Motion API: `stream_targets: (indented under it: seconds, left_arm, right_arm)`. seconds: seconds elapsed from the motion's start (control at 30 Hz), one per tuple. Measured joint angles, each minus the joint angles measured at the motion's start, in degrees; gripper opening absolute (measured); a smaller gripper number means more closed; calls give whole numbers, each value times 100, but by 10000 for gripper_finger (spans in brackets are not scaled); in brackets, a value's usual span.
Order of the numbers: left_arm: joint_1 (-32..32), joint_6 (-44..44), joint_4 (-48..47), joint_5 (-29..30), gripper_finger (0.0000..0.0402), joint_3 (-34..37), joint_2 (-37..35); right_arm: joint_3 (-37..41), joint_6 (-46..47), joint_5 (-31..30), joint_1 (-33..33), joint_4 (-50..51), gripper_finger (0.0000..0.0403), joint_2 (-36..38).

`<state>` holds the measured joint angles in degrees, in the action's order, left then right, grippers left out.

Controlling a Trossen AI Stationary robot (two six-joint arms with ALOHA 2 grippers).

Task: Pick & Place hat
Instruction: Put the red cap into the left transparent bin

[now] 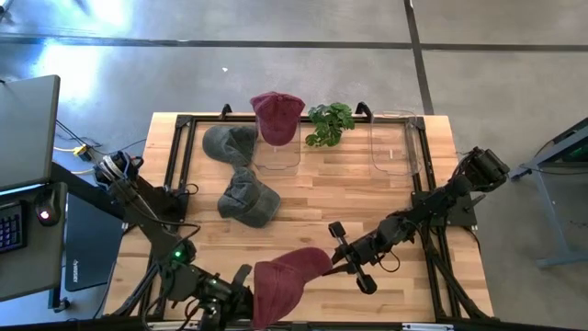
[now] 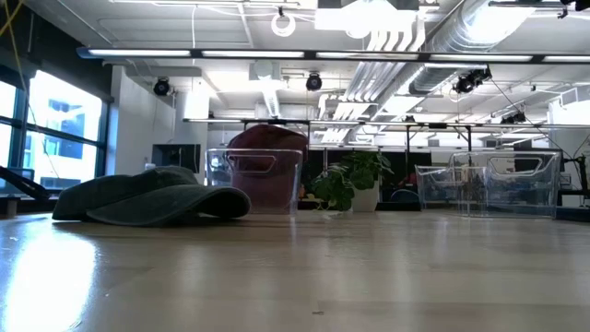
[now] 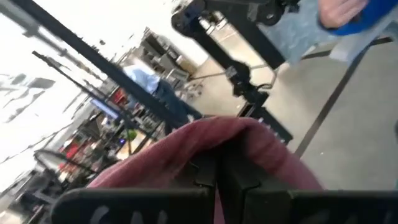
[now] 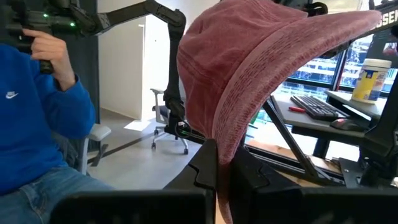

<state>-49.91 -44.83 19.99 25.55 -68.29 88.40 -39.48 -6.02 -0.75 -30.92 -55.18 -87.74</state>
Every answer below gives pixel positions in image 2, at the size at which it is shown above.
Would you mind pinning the large clear plastic bin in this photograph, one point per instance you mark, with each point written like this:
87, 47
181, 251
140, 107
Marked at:
521, 189

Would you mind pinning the black ceiling camera cluster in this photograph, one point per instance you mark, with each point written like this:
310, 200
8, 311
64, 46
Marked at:
470, 80

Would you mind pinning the black ceiling spotlight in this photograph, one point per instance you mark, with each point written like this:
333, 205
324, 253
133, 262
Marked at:
314, 82
161, 87

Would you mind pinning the maroon knit hat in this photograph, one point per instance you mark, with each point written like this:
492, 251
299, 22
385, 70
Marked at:
267, 138

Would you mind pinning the black equipment stand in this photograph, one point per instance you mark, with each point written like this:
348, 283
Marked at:
583, 175

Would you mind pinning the green leafy plant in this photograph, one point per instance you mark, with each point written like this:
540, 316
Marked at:
364, 168

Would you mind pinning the small clear plastic bin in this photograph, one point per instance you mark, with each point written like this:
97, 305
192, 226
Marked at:
438, 189

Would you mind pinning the large window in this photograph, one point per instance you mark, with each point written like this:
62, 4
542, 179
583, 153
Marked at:
64, 106

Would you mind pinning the black metal rack frame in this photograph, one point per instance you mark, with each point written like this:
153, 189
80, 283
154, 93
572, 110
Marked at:
369, 123

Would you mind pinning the black computer monitor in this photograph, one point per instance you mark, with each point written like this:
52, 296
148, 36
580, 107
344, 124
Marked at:
177, 156

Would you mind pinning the white plant pot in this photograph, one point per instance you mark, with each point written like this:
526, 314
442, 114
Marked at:
365, 200

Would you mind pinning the small black ceiling fixture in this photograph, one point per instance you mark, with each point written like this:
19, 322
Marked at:
514, 118

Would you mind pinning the long LED light bar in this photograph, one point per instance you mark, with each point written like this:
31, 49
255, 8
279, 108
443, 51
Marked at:
253, 54

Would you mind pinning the black diagonal bar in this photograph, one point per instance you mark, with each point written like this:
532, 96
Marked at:
23, 184

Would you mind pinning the dark green baseball cap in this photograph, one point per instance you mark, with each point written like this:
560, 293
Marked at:
152, 207

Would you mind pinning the blue chair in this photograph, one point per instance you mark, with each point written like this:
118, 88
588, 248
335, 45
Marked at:
405, 196

